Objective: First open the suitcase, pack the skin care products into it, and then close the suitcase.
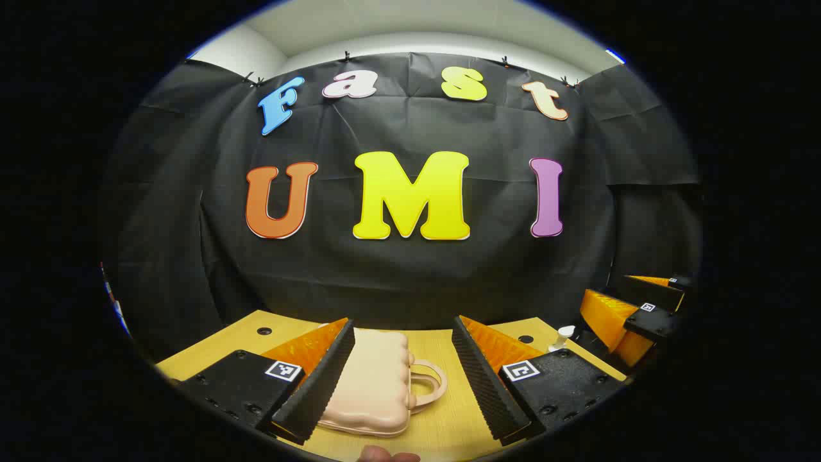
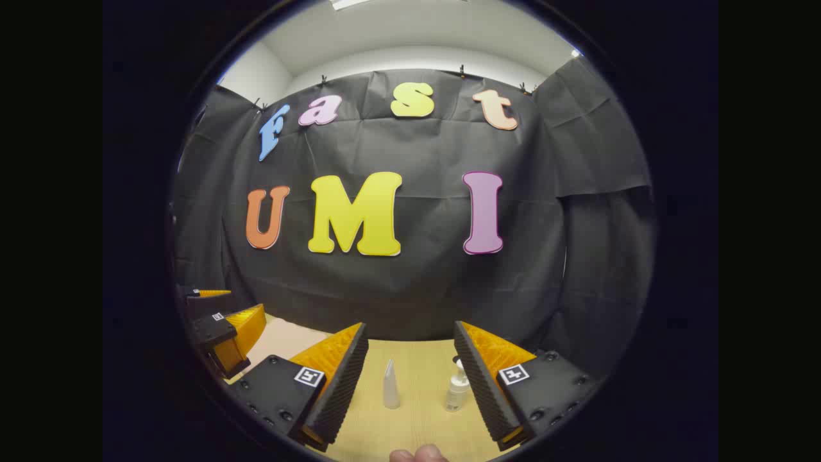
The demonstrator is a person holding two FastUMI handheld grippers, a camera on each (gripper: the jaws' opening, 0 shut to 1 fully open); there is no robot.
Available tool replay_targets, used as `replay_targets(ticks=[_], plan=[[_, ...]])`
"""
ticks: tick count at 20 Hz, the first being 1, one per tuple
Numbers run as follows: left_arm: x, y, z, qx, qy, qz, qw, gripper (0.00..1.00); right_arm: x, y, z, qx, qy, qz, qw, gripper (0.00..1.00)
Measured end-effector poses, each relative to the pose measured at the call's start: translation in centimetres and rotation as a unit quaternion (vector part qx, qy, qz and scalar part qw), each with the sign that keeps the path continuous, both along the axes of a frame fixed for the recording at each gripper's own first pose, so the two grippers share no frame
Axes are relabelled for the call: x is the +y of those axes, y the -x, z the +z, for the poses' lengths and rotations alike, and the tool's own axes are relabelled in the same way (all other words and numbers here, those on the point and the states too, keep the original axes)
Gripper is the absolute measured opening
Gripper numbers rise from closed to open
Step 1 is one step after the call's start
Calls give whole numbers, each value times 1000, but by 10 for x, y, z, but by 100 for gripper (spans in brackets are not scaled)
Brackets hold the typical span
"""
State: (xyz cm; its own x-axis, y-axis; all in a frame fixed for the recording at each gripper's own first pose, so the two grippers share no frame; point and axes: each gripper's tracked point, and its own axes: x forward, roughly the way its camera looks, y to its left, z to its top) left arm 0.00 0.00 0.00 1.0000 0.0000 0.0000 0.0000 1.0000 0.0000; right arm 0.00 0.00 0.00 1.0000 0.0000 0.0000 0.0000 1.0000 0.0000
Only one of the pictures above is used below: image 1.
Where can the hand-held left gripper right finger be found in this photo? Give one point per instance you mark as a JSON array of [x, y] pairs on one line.
[[481, 385]]

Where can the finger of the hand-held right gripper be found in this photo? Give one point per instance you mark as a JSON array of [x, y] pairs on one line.
[[654, 323], [654, 292]]

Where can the white pump bottle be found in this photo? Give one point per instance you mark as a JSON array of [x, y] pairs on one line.
[[563, 335]]

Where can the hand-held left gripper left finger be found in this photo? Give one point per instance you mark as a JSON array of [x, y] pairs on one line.
[[321, 385]]

